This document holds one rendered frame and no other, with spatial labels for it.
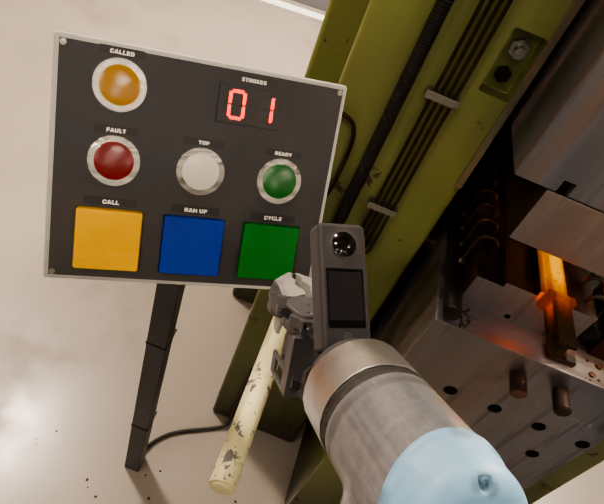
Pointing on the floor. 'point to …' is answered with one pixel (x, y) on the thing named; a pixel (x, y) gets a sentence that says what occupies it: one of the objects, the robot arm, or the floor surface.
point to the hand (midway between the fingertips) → (291, 275)
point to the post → (153, 369)
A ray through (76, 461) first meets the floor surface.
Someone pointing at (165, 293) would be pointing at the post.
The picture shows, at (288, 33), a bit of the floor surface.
